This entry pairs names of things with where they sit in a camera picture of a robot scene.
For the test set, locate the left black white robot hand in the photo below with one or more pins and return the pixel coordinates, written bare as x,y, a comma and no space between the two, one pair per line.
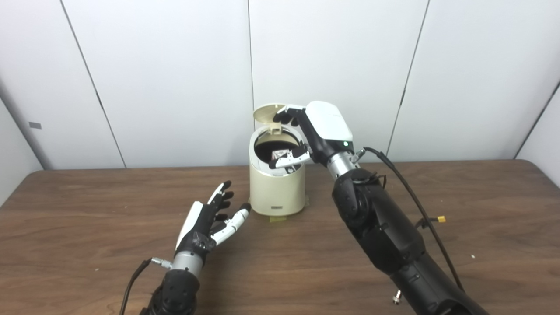
201,227

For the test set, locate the white green milk carton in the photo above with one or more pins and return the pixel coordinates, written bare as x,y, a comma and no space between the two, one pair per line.
280,154

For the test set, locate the cream-colored round bin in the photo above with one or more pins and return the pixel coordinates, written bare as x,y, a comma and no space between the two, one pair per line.
275,192

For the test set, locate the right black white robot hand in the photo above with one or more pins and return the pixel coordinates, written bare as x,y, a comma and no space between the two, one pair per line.
328,127

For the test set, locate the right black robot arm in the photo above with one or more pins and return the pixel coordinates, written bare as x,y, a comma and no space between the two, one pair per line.
385,232

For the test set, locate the small grey wall label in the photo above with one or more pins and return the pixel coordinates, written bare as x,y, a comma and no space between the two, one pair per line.
35,125

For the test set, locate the cream round bin lid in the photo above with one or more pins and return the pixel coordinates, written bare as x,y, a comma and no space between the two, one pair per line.
264,114

